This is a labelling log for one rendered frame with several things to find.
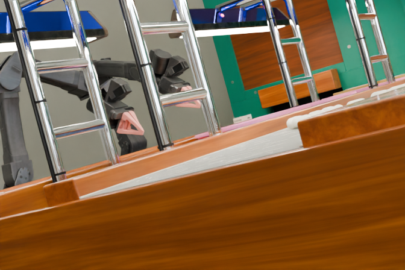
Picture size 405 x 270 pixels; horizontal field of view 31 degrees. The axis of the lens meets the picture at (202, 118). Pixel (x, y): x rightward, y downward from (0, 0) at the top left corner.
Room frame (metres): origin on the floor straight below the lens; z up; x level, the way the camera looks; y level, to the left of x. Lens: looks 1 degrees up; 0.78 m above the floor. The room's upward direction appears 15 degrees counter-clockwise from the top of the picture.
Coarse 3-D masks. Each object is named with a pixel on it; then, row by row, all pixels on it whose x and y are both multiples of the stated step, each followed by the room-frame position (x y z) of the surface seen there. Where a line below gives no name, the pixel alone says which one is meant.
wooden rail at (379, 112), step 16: (384, 96) 0.72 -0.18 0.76; (400, 96) 0.65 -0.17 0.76; (336, 112) 0.68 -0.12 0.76; (352, 112) 0.67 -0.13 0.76; (368, 112) 0.67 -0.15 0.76; (384, 112) 0.66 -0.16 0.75; (400, 112) 0.65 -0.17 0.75; (304, 128) 0.70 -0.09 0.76; (320, 128) 0.69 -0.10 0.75; (336, 128) 0.68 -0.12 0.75; (352, 128) 0.68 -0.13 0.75; (368, 128) 0.67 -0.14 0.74; (384, 128) 0.66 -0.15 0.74; (304, 144) 0.70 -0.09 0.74
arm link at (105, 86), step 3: (111, 78) 2.25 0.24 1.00; (114, 78) 2.25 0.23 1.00; (84, 81) 2.17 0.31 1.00; (105, 81) 2.27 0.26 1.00; (108, 81) 2.24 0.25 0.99; (102, 84) 2.24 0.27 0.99; (105, 84) 2.23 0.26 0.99; (108, 84) 2.24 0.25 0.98; (102, 87) 2.21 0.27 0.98; (105, 87) 2.23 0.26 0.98; (102, 90) 2.23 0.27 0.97; (105, 90) 2.23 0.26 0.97; (78, 96) 2.23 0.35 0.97; (81, 96) 2.23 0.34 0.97; (84, 96) 2.21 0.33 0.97; (87, 96) 2.19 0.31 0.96; (81, 99) 2.23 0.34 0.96
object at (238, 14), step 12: (192, 12) 2.04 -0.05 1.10; (204, 12) 2.09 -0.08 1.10; (216, 12) 2.14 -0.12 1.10; (228, 12) 2.20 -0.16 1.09; (240, 12) 2.26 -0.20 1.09; (252, 12) 2.32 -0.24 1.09; (264, 12) 2.39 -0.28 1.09; (276, 12) 2.46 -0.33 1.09; (204, 24) 2.02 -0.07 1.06; (216, 24) 2.08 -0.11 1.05; (228, 24) 2.13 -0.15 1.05; (240, 24) 2.19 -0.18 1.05; (252, 24) 2.25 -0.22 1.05; (264, 24) 2.32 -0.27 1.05; (288, 24) 2.47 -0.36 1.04; (180, 36) 2.02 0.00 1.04
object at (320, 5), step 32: (224, 0) 2.79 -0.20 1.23; (320, 0) 2.60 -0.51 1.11; (384, 0) 2.48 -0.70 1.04; (256, 32) 2.76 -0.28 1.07; (288, 32) 2.69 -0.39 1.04; (320, 32) 2.62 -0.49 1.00; (352, 32) 2.54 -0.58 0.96; (384, 32) 2.50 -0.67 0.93; (224, 64) 2.83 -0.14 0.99; (256, 64) 2.78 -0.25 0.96; (288, 64) 2.71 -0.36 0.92; (320, 64) 2.64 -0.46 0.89; (352, 64) 2.56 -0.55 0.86; (256, 96) 2.78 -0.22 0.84
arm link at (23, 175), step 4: (20, 168) 2.00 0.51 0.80; (24, 168) 2.00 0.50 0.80; (20, 172) 2.00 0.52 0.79; (24, 172) 2.00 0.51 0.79; (28, 172) 2.01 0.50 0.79; (16, 176) 1.99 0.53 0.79; (20, 176) 1.99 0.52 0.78; (24, 176) 2.00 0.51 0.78; (28, 176) 2.01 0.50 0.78; (16, 180) 1.98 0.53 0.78; (20, 180) 1.99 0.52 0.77; (24, 180) 2.00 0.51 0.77; (28, 180) 2.00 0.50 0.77; (4, 184) 2.04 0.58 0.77; (16, 184) 1.98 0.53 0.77; (4, 188) 2.04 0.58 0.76
